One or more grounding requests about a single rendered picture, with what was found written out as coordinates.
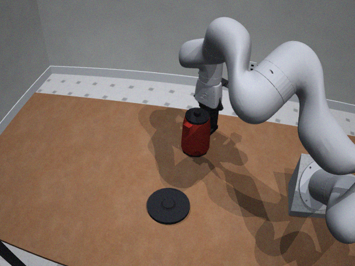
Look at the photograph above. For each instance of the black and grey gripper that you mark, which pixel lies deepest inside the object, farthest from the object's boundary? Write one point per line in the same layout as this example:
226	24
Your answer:
209	95

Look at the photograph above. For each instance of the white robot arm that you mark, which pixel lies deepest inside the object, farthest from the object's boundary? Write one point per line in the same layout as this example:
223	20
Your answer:
255	96

